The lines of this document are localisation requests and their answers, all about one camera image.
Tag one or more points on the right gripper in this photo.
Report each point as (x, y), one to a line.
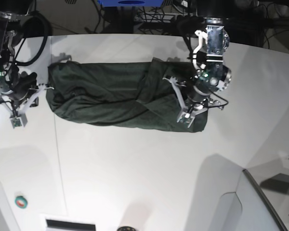
(19, 94)

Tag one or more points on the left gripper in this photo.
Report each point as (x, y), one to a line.
(191, 100)

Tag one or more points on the dark green t-shirt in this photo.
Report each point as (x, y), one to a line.
(131, 95)

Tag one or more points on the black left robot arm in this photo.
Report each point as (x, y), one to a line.
(207, 40)

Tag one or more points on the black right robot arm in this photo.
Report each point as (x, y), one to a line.
(16, 18)

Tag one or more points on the white power strip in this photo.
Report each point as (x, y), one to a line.
(155, 17)

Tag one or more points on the green red emergency button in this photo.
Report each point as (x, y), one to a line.
(21, 202)

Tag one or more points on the black round knob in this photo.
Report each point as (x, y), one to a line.
(126, 228)

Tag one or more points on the grey monitor frame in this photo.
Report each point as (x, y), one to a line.
(276, 218)

